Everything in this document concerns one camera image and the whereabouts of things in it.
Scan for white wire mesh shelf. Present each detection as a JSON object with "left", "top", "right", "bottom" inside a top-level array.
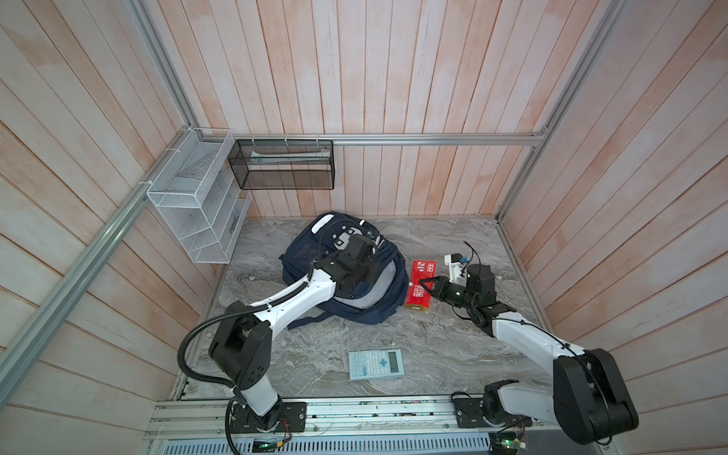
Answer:
[{"left": 147, "top": 128, "right": 252, "bottom": 265}]

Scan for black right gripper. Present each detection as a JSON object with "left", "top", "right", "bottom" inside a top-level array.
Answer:
[{"left": 420, "top": 276, "right": 476, "bottom": 311}]

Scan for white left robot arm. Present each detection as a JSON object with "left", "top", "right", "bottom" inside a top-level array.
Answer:
[{"left": 176, "top": 234, "right": 379, "bottom": 431}]

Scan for black mesh basket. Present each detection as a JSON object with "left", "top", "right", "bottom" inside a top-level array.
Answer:
[{"left": 227, "top": 138, "right": 336, "bottom": 191}]

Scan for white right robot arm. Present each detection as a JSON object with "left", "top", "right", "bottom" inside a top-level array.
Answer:
[{"left": 417, "top": 265, "right": 639, "bottom": 445}]

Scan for navy blue student backpack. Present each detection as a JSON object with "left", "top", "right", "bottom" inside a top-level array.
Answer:
[{"left": 280, "top": 212, "right": 410, "bottom": 330}]

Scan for aluminium wall rail frame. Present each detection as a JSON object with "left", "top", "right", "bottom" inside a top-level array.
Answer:
[{"left": 0, "top": 0, "right": 627, "bottom": 399}]

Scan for aluminium front rail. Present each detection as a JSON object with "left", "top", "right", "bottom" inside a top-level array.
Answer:
[{"left": 143, "top": 395, "right": 618, "bottom": 442}]

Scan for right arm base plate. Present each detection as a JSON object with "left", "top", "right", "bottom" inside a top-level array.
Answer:
[{"left": 451, "top": 394, "right": 534, "bottom": 430}]

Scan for light blue calculator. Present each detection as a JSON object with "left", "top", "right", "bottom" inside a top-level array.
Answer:
[{"left": 348, "top": 349, "right": 405, "bottom": 381}]

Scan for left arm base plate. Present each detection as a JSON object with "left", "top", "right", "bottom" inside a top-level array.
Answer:
[{"left": 227, "top": 401, "right": 307, "bottom": 434}]

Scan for red booklet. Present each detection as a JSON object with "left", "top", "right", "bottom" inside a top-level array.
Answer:
[{"left": 405, "top": 260, "right": 436, "bottom": 313}]

